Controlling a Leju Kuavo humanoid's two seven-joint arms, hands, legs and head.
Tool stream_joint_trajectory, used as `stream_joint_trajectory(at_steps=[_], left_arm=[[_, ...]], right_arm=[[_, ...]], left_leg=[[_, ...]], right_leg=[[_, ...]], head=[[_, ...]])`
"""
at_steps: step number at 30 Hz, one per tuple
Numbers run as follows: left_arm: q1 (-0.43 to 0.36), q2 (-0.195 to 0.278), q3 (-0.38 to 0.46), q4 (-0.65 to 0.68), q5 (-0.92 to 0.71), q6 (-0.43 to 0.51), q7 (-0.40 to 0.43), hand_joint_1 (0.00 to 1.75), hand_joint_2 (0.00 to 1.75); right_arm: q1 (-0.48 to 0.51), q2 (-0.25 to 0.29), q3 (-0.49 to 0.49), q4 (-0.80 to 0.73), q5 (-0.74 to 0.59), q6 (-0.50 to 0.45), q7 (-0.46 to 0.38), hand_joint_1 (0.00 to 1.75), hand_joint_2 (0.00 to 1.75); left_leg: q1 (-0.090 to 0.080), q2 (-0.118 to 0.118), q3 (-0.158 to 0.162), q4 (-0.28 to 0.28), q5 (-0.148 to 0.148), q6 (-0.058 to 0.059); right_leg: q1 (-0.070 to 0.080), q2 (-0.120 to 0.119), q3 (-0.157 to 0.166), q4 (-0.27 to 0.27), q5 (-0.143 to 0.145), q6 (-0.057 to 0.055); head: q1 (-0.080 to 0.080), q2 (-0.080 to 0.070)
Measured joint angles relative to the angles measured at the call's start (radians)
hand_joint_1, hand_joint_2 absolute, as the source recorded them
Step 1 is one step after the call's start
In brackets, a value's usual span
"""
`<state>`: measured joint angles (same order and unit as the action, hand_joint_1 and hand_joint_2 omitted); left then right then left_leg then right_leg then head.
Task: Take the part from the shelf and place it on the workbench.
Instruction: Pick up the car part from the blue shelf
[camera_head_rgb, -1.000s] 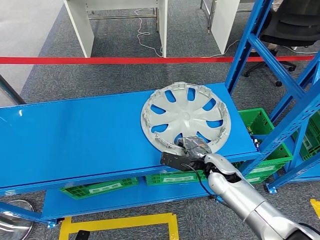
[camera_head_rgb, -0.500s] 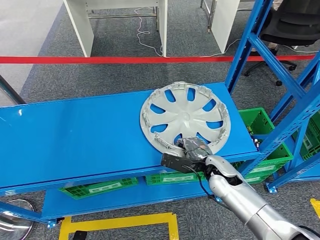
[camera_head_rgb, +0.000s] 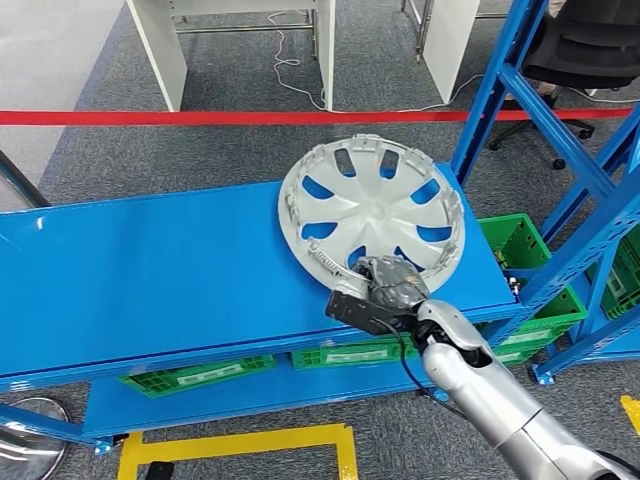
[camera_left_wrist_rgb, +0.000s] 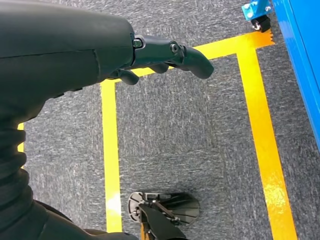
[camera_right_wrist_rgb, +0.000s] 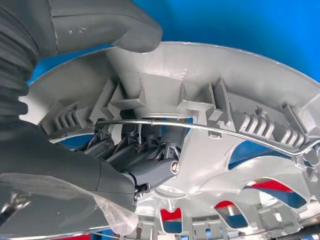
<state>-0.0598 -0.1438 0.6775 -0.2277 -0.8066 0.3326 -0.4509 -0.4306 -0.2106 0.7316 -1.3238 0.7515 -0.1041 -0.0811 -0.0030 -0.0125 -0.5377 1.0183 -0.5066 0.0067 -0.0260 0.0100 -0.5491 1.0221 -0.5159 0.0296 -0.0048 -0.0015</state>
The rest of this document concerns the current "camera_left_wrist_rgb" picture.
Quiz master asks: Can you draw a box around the long blue metal shelf rack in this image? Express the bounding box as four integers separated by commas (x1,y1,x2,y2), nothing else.
241,0,320,152

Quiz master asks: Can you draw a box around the yellow floor tape square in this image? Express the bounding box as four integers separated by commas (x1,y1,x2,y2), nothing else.
100,29,299,240

